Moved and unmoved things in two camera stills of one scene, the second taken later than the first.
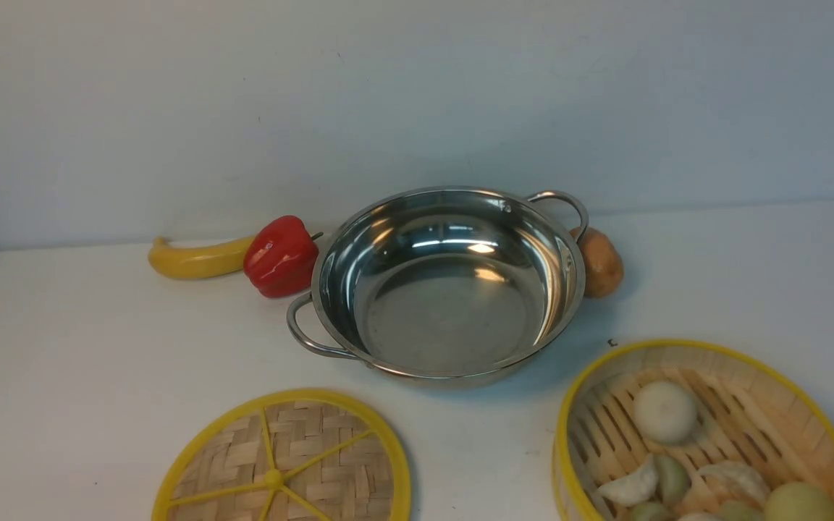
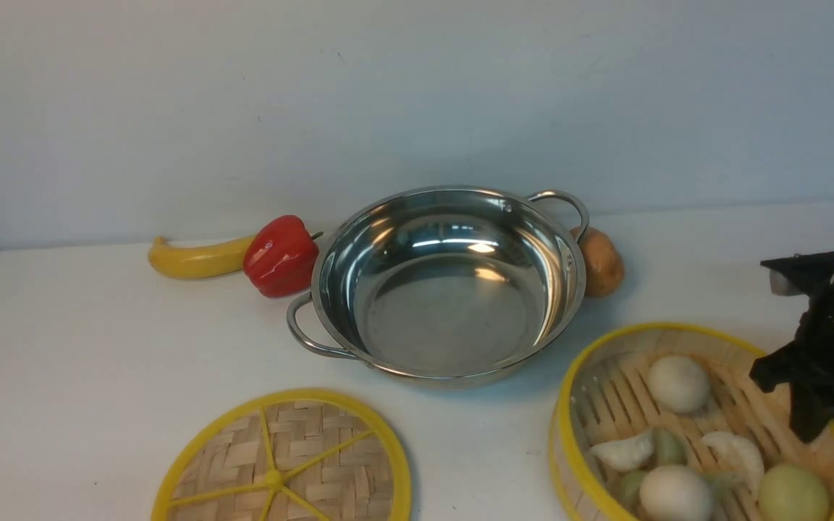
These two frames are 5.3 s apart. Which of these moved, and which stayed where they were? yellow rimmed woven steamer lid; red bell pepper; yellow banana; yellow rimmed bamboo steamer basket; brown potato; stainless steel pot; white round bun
Moved: white round bun
Stayed: stainless steel pot; yellow rimmed bamboo steamer basket; yellow banana; yellow rimmed woven steamer lid; brown potato; red bell pepper
